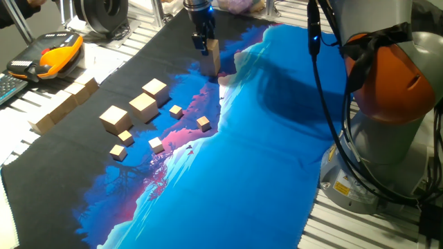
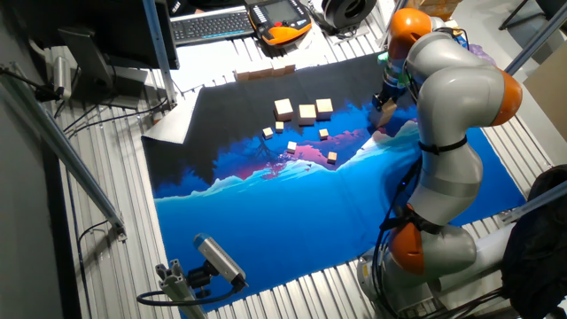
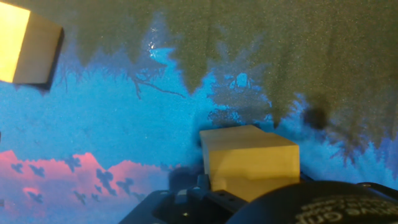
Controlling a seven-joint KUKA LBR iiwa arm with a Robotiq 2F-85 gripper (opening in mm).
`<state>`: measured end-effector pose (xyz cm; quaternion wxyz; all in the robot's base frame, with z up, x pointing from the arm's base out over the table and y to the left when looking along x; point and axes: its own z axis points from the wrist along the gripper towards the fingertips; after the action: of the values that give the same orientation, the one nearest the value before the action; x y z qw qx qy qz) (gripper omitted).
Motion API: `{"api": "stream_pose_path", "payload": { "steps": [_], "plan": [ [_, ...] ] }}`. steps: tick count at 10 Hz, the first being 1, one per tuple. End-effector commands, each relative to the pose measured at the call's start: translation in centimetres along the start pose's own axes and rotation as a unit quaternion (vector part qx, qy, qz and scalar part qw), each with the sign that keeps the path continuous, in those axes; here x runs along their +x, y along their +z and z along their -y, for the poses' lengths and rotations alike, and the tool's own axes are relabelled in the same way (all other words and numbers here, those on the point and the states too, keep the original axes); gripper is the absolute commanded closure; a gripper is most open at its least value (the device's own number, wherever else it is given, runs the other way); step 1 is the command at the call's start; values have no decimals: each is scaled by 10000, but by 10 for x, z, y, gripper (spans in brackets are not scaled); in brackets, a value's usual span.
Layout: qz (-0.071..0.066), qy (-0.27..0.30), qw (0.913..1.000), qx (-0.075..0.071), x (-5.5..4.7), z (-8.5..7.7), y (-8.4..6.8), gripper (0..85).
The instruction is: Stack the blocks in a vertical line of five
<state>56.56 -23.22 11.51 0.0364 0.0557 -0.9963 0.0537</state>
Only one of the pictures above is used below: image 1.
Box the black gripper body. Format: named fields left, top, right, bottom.
left=187, top=7, right=216, bottom=35

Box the large wooden cube block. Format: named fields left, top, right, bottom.
left=202, top=38, right=222, bottom=64
left=141, top=77, right=171, bottom=108
left=199, top=58, right=222, bottom=77
left=128, top=92, right=160, bottom=125
left=98, top=104, right=134, bottom=136

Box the purple plastic bag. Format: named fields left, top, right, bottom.
left=216, top=0, right=255, bottom=15

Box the small wooden cube block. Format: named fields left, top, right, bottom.
left=117, top=129, right=136, bottom=148
left=109, top=144, right=128, bottom=163
left=168, top=104, right=184, bottom=120
left=195, top=116, right=212, bottom=133
left=147, top=136, right=165, bottom=155

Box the white paper sheet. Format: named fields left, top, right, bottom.
left=76, top=43, right=128, bottom=85

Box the medium wooden cube block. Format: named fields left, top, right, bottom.
left=54, top=89, right=80, bottom=114
left=64, top=82, right=91, bottom=107
left=74, top=73, right=100, bottom=95
left=43, top=100, right=69, bottom=125
left=27, top=112, right=55, bottom=136

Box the printed landscape cloth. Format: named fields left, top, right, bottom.
left=0, top=2, right=349, bottom=249

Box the orange and black teach pendant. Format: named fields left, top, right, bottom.
left=6, top=30, right=85, bottom=83

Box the black computer keyboard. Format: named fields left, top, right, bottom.
left=0, top=71, right=29, bottom=107

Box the black jacket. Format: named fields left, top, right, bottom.
left=410, top=0, right=443, bottom=35

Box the white foam sheet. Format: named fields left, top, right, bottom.
left=0, top=169, right=21, bottom=249

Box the aluminium frame post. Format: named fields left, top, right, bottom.
left=1, top=0, right=35, bottom=45
left=264, top=0, right=278, bottom=18
left=152, top=0, right=166, bottom=28

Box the black arm cable with connector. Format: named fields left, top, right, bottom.
left=306, top=0, right=422, bottom=207

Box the black arm strap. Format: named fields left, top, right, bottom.
left=338, top=22, right=415, bottom=94

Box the black cable bundle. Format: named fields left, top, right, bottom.
left=425, top=105, right=443, bottom=208

